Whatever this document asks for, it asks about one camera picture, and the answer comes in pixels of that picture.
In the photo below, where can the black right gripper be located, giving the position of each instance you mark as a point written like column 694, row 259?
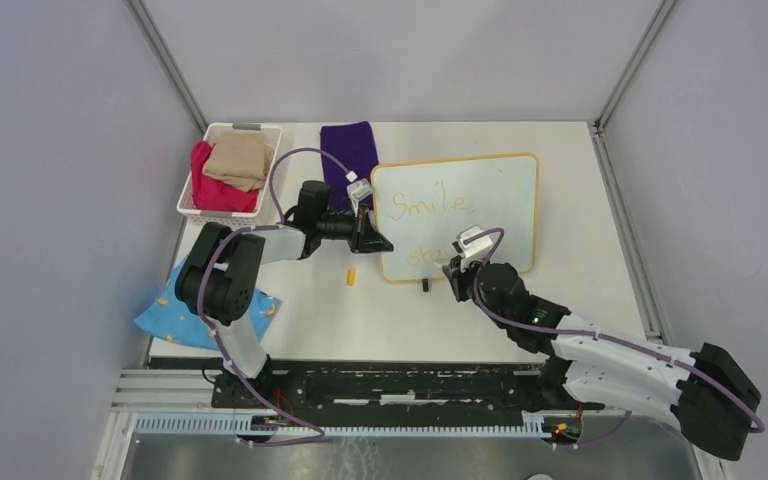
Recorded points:
column 457, row 277

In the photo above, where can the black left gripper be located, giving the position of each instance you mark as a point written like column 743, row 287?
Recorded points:
column 365, row 238

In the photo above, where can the yellow framed whiteboard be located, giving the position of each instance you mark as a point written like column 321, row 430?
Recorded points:
column 421, row 207

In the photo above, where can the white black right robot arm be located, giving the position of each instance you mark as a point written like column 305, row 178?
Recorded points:
column 705, row 394

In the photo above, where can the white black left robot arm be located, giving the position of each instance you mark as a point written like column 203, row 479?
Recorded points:
column 218, row 279

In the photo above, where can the purple folded cloth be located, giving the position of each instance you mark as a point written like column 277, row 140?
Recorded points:
column 354, row 146

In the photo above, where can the beige cloth in basket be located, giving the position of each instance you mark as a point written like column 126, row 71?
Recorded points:
column 241, row 160

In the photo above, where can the white perforated plastic basket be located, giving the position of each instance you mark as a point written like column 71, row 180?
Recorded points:
column 265, row 205

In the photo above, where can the red cloth in basket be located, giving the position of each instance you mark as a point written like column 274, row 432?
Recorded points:
column 214, row 195

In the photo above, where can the blue patterned cloth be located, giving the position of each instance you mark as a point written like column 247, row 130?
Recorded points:
column 169, row 319

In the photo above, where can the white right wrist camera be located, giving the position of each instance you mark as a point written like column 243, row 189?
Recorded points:
column 474, row 245

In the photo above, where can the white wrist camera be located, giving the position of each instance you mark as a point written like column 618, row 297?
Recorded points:
column 474, row 245
column 357, row 191

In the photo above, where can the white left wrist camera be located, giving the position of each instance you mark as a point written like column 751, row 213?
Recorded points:
column 357, row 191

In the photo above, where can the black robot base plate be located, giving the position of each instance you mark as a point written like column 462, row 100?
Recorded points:
column 409, row 394

